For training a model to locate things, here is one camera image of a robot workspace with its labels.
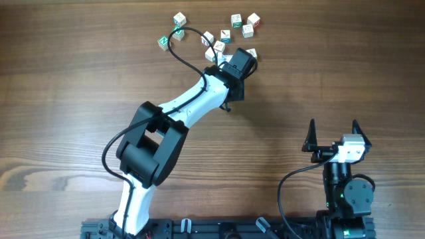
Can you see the blue sided picture block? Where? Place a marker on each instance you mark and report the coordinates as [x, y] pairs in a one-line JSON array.
[[247, 31]]

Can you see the teal sided wooden block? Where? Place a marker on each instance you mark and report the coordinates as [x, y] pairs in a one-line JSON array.
[[210, 55]]

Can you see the green n block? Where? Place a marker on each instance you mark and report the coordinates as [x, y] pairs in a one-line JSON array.
[[163, 43], [178, 33]]

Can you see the red sided corner block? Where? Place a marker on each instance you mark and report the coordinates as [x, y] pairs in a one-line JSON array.
[[253, 20]]

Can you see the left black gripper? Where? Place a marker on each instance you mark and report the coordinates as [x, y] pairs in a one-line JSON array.
[[242, 97]]

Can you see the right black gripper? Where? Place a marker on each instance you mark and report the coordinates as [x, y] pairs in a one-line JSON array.
[[311, 145]]

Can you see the blue brush picture block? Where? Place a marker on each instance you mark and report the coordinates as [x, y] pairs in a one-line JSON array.
[[225, 36]]

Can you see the blue pattern wooden block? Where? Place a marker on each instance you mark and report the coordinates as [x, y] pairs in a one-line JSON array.
[[179, 19]]

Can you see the green Z wooden block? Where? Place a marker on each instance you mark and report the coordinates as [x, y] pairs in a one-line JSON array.
[[236, 21]]

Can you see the upper green N block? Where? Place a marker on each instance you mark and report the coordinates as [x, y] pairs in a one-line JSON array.
[[178, 33]]

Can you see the yellow sided picture block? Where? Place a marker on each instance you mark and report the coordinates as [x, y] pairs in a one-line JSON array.
[[252, 51]]

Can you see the red pattern tilted block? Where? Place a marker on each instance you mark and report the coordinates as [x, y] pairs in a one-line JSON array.
[[219, 46]]

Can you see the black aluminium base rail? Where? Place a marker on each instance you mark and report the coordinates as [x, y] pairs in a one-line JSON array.
[[229, 228]]

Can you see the lower green N block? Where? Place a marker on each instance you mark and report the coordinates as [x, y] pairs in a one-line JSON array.
[[163, 43]]

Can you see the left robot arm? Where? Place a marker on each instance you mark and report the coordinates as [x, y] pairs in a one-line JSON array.
[[151, 146]]

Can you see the white red-sided block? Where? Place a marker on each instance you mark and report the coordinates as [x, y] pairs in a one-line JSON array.
[[207, 38]]

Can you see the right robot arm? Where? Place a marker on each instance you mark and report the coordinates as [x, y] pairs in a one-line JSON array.
[[348, 196]]

